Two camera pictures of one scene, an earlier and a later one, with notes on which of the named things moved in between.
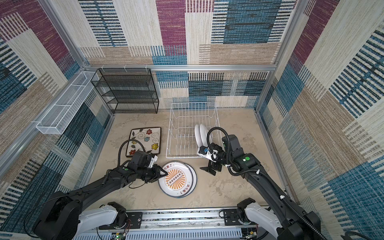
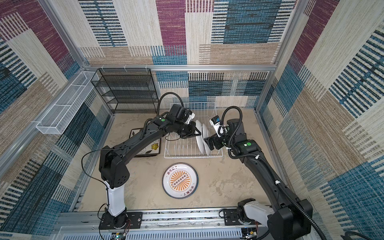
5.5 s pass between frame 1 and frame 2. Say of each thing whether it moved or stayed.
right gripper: moved
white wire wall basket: stayed
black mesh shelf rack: stayed
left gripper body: moved
